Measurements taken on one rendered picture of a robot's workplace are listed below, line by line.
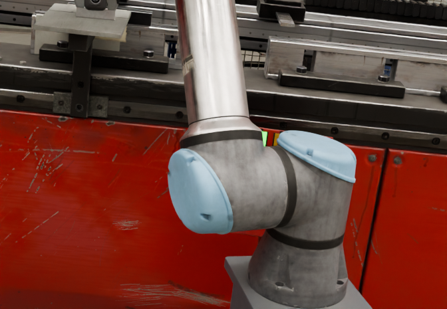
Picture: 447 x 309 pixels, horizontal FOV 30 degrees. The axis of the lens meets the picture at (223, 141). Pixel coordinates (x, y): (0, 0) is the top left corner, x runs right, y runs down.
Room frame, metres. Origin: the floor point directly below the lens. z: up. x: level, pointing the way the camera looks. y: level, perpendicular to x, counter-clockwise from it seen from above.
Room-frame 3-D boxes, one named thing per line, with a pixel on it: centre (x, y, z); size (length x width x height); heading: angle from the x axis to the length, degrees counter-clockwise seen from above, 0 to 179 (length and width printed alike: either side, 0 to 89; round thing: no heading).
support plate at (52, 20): (1.82, 0.33, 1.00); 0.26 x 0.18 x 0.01; 4
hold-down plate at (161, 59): (1.91, 0.30, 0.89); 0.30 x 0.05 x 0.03; 94
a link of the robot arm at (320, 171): (1.13, -0.13, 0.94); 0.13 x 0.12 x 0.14; 117
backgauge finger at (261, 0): (2.15, -0.11, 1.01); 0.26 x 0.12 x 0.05; 4
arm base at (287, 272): (1.13, -0.14, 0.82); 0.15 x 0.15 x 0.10
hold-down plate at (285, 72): (1.95, -0.26, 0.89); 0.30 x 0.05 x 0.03; 94
